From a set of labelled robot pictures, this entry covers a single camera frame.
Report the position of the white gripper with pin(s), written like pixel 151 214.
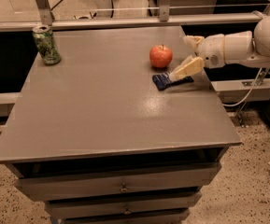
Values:
pixel 211 50

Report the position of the red apple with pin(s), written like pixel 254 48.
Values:
pixel 160 56

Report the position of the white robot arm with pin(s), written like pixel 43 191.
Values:
pixel 251 49

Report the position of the blue rxbar wrapper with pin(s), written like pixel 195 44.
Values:
pixel 162 81

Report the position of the grey drawer cabinet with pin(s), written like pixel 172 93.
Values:
pixel 94 140

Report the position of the green soda can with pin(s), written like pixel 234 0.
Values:
pixel 45 43

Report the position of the metal railing frame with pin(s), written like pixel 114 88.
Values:
pixel 23 15

